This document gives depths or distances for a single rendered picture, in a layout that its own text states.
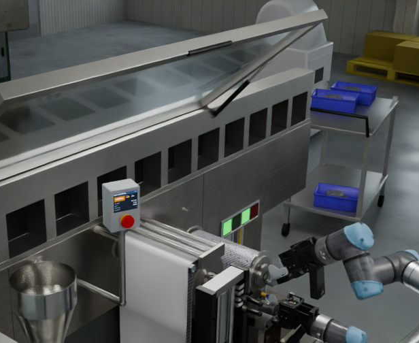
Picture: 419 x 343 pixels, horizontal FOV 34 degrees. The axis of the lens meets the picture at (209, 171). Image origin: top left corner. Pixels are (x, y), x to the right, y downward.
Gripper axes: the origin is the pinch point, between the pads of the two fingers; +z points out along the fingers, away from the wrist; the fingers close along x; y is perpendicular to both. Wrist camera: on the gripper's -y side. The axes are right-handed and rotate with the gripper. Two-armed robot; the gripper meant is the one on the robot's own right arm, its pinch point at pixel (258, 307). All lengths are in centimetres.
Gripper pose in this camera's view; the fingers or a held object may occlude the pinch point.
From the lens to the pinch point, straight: 223.2
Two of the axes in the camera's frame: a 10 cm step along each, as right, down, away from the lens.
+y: 0.3, -9.3, -3.8
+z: -8.1, -2.5, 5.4
